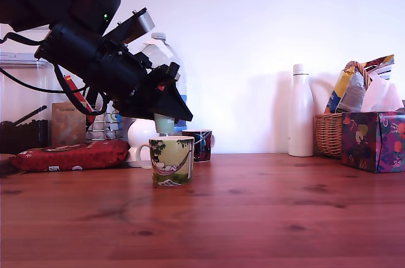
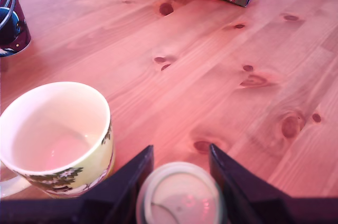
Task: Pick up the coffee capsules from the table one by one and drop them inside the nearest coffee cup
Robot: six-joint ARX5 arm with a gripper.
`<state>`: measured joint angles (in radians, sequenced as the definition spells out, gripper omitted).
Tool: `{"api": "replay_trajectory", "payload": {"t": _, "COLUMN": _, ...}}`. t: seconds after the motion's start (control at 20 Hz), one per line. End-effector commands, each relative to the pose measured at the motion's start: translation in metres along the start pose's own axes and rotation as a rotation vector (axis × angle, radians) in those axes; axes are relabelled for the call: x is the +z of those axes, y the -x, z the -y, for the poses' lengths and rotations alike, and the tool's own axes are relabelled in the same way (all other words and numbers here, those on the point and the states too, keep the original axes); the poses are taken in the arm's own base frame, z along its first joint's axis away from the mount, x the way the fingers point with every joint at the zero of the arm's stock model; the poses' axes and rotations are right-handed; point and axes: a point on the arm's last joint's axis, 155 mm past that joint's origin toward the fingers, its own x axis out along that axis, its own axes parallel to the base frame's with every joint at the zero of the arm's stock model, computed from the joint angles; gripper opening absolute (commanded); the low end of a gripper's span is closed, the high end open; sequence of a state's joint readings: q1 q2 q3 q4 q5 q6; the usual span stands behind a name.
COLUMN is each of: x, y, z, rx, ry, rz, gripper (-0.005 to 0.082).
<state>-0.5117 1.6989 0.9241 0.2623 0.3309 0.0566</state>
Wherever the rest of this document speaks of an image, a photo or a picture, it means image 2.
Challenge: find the white coffee capsule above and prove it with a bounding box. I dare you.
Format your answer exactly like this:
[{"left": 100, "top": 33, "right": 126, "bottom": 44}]
[{"left": 135, "top": 162, "right": 228, "bottom": 224}]

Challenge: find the green cartoon print mug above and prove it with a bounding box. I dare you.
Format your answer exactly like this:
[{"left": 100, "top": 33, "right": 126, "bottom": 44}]
[{"left": 0, "top": 81, "right": 116, "bottom": 199}]

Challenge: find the dark purple print mug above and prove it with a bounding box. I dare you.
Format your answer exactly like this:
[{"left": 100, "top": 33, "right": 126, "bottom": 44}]
[{"left": 0, "top": 0, "right": 32, "bottom": 58}]

